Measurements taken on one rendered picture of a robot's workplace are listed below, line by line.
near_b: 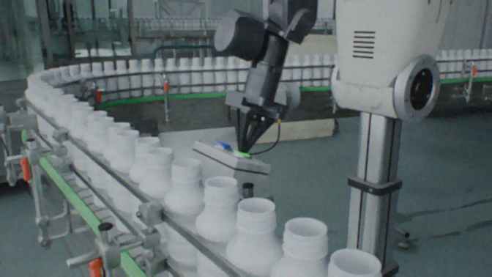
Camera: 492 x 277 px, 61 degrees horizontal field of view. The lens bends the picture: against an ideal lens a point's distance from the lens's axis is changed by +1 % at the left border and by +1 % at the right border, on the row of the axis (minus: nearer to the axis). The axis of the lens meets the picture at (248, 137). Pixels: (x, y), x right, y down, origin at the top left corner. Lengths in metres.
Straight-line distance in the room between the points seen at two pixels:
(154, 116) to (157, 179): 1.43
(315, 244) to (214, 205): 0.14
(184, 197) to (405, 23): 0.63
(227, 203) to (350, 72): 0.65
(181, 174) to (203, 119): 1.54
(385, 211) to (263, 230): 0.76
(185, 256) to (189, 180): 0.10
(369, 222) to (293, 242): 0.78
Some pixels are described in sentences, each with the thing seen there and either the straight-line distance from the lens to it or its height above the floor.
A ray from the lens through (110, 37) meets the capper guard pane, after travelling 5.72.
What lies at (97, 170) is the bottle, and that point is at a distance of 0.80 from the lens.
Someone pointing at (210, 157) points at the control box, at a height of 1.11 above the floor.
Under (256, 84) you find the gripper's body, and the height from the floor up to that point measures 1.24.
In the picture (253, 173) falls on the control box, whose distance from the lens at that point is 0.70.
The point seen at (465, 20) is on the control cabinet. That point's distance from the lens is 6.67.
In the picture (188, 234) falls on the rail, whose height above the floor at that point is 1.11.
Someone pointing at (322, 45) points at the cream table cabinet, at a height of 1.08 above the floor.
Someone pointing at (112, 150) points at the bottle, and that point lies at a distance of 0.73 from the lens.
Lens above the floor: 1.34
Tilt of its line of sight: 16 degrees down
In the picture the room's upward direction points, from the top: straight up
